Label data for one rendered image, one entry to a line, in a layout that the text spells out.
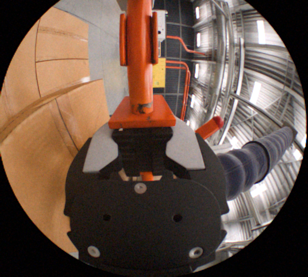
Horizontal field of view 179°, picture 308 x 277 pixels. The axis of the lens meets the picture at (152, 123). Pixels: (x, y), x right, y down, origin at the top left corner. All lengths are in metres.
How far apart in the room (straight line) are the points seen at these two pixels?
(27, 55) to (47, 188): 0.58
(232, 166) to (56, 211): 0.41
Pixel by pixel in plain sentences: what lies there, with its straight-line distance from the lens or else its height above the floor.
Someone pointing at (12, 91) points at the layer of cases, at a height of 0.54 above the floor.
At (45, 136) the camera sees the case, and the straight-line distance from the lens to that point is 0.16.
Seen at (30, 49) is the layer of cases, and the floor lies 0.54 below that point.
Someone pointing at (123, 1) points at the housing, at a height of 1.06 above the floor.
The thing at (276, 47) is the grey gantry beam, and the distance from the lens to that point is 2.44.
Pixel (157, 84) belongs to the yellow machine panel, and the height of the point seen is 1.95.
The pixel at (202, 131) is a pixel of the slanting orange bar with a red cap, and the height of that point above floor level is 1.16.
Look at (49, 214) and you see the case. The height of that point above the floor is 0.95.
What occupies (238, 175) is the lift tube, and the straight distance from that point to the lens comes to 0.36.
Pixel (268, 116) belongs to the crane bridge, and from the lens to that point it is 1.98.
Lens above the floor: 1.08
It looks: 3 degrees up
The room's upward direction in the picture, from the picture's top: 87 degrees clockwise
